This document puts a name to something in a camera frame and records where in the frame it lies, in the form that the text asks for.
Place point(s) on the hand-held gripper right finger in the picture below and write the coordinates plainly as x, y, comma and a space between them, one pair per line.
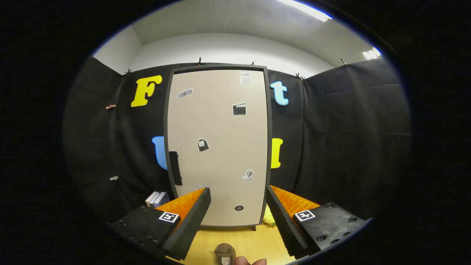
287, 224

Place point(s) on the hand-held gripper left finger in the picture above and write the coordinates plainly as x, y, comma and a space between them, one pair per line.
191, 224

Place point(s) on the brown fuzzy shoe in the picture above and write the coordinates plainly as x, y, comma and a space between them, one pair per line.
224, 252

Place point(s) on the dark grey shoe cabinet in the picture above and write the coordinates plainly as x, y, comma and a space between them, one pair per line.
270, 147

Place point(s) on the beige shoe cabinet door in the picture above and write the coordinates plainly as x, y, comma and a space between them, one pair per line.
220, 121

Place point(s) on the yellow plush toy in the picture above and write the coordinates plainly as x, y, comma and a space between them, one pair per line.
268, 219

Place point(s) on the white book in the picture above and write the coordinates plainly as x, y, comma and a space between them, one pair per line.
151, 198

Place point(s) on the black backdrop cloth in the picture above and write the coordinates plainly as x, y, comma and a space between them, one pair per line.
331, 129

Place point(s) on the small ceiling light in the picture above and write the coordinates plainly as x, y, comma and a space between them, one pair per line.
371, 53

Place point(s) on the long ceiling light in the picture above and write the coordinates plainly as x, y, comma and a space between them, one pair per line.
305, 9

